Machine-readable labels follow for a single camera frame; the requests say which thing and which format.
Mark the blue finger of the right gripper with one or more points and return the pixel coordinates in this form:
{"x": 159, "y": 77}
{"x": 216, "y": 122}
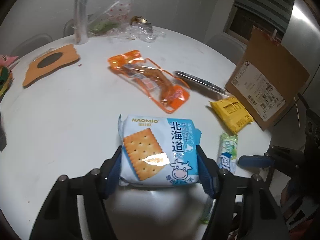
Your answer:
{"x": 259, "y": 161}

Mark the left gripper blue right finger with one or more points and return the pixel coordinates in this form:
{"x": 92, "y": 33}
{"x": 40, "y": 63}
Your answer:
{"x": 208, "y": 173}

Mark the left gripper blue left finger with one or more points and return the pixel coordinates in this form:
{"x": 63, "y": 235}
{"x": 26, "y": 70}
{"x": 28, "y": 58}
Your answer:
{"x": 112, "y": 172}

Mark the blue cracker pack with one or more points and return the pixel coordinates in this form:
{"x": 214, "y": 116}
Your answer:
{"x": 158, "y": 152}

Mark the green white candy pack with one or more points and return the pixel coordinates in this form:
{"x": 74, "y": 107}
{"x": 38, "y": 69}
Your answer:
{"x": 228, "y": 152}

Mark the yellow snack pack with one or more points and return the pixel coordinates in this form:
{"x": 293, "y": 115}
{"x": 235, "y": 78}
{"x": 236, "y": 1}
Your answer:
{"x": 232, "y": 113}

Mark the brown cardboard box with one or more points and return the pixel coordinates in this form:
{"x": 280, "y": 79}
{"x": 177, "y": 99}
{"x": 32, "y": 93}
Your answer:
{"x": 266, "y": 79}

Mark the dark clear long snack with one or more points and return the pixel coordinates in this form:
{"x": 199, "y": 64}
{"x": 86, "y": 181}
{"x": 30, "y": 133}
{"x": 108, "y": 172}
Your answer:
{"x": 203, "y": 87}

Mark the orange clear snack pouch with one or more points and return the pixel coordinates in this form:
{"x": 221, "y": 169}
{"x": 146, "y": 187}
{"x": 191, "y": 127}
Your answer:
{"x": 166, "y": 90}

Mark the orange cork coaster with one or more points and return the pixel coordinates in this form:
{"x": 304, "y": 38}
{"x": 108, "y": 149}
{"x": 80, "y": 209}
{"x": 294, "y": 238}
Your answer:
{"x": 49, "y": 63}

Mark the red green snack bag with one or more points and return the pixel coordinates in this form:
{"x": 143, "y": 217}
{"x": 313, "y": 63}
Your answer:
{"x": 6, "y": 74}

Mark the clear dotted plastic bag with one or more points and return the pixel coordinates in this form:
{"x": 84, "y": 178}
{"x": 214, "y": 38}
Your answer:
{"x": 114, "y": 21}

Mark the grey chair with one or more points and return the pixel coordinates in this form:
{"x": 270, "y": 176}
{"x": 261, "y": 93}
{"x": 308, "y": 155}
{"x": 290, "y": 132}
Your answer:
{"x": 31, "y": 44}

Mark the gold crumpled wrapper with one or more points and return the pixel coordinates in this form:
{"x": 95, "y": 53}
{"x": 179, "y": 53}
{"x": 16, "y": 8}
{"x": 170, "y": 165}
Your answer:
{"x": 141, "y": 22}

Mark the clear plastic roll tube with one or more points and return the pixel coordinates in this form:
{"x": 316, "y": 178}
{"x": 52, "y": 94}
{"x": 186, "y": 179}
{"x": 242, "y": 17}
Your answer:
{"x": 80, "y": 21}

